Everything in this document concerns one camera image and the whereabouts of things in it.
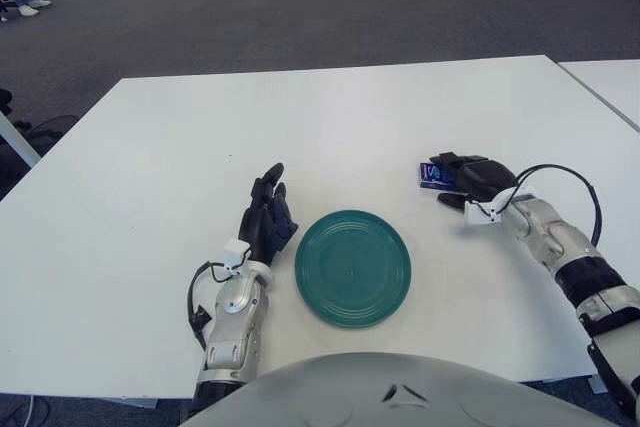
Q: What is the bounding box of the grey robot torso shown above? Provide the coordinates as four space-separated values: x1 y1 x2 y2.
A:
179 352 621 427

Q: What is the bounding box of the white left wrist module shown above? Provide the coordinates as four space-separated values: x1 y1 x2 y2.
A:
223 241 251 276

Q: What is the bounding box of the green round plate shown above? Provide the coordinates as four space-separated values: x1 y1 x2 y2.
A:
294 210 414 331

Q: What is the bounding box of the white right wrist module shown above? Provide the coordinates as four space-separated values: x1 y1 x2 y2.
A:
463 199 503 226

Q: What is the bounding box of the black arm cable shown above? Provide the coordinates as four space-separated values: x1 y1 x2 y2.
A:
187 260 236 351
499 163 604 248

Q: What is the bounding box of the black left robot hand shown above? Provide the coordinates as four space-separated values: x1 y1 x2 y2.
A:
237 162 300 267

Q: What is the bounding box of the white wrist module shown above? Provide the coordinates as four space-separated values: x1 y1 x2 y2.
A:
463 199 503 226
223 241 251 276

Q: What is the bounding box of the white table leg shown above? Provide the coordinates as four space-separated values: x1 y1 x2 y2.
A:
0 111 41 168

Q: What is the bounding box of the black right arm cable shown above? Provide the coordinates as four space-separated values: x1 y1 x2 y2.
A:
499 163 604 248

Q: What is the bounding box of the white floor cable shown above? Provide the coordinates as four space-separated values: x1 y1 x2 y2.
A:
27 394 51 427

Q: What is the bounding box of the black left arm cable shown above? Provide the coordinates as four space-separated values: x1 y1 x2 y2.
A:
187 260 236 351

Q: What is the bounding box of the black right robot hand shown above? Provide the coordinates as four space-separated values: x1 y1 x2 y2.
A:
428 151 519 212

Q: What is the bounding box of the blue gum box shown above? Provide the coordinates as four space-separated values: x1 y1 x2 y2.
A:
418 161 456 192

